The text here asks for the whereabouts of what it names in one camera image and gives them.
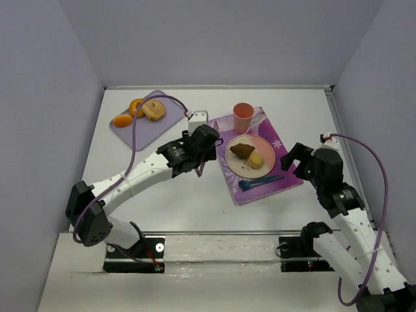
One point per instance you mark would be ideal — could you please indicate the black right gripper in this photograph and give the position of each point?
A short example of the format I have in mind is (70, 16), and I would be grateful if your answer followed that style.
(301, 159)

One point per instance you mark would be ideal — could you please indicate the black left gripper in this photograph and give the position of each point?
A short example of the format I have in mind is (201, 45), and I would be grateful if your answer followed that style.
(207, 151)

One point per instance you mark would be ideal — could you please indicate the dark brown croissant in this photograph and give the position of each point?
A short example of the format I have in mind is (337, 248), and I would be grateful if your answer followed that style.
(242, 151)

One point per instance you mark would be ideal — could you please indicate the small golden bread roll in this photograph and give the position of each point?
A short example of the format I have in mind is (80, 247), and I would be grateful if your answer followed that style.
(255, 160)

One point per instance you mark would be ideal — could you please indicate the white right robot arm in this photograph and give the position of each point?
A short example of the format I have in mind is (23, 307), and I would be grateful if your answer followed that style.
(364, 264)

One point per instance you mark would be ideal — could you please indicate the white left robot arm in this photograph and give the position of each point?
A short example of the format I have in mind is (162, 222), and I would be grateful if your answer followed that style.
(90, 207)

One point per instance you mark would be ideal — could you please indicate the chocolate chip bread roll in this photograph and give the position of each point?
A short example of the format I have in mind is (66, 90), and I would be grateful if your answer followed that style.
(153, 109)

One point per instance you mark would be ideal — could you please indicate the orange bread roll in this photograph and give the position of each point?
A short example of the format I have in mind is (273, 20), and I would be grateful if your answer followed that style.
(122, 120)

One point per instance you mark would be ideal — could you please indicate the blue plastic knife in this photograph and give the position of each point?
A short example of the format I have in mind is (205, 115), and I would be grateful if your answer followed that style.
(266, 180)

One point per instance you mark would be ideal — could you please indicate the pink and cream plate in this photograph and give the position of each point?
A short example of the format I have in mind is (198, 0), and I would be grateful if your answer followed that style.
(240, 167)

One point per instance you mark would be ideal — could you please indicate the purple snowflake placemat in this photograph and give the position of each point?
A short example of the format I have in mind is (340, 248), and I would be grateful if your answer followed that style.
(244, 190)

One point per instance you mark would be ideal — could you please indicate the pink plastic cup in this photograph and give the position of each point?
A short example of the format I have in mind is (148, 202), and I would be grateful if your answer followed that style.
(242, 116)

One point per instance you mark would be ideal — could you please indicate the lilac serving tray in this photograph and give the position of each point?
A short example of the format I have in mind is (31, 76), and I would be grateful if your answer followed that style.
(146, 130)

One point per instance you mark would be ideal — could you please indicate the blue plastic fork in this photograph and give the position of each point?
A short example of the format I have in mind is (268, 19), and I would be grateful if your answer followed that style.
(256, 184)

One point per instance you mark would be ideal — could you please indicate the orange glazed donut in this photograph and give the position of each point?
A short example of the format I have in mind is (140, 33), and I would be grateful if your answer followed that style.
(134, 108)

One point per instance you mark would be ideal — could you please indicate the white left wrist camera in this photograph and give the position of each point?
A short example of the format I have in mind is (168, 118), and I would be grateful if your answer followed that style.
(197, 119)

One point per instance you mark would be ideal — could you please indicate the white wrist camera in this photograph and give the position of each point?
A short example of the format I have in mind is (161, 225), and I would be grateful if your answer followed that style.
(327, 141)
(197, 119)

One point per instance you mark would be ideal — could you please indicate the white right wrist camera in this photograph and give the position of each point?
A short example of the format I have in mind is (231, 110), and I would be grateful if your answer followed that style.
(327, 141)

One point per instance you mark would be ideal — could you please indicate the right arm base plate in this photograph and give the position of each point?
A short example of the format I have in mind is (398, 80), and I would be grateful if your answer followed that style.
(295, 257)

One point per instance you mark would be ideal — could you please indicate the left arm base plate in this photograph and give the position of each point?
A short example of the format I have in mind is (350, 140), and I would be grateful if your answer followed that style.
(147, 259)

